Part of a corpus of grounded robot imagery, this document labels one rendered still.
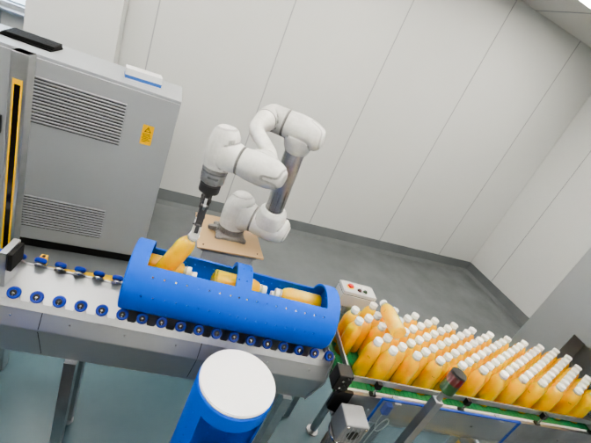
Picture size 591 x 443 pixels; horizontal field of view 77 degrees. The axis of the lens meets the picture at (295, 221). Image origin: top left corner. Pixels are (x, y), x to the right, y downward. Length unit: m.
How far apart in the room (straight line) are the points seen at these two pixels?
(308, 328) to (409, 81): 3.62
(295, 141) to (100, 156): 1.68
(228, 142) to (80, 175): 1.98
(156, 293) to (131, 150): 1.66
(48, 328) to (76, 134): 1.61
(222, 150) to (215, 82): 2.86
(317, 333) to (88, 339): 0.90
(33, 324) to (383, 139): 4.04
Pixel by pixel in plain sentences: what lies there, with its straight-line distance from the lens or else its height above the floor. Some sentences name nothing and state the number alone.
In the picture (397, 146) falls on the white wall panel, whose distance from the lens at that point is 4.93.
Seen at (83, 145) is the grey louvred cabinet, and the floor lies 0.95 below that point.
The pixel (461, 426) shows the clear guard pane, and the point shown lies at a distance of 2.20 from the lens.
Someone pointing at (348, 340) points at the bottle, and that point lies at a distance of 1.89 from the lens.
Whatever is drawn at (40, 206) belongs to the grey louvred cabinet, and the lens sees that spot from 3.31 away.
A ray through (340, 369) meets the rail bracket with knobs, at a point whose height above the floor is 1.00.
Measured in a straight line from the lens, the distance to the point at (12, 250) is 1.72.
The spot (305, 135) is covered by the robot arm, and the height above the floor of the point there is 1.76.
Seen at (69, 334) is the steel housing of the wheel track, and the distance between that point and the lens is 1.72.
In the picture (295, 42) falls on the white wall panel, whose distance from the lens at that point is 4.18.
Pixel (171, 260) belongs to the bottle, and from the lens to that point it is 1.51.
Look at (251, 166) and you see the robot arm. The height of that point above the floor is 1.71.
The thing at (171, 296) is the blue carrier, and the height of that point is 1.13.
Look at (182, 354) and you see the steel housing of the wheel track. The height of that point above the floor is 0.85.
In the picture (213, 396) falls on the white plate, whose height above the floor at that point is 1.04.
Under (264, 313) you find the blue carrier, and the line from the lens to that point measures 1.55.
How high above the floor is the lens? 2.11
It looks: 24 degrees down
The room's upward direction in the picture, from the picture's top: 24 degrees clockwise
